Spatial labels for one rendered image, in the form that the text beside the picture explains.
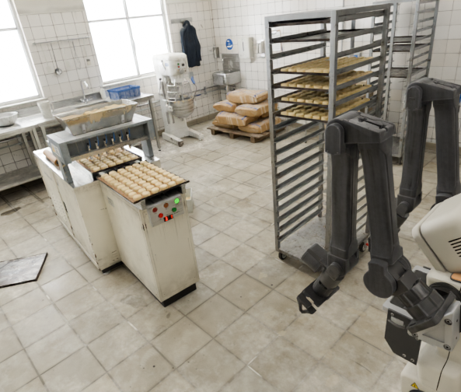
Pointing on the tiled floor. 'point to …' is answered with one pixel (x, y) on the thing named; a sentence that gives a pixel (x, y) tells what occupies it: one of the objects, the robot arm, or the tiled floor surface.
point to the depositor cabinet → (85, 209)
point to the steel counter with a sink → (26, 120)
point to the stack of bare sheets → (6, 273)
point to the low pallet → (239, 133)
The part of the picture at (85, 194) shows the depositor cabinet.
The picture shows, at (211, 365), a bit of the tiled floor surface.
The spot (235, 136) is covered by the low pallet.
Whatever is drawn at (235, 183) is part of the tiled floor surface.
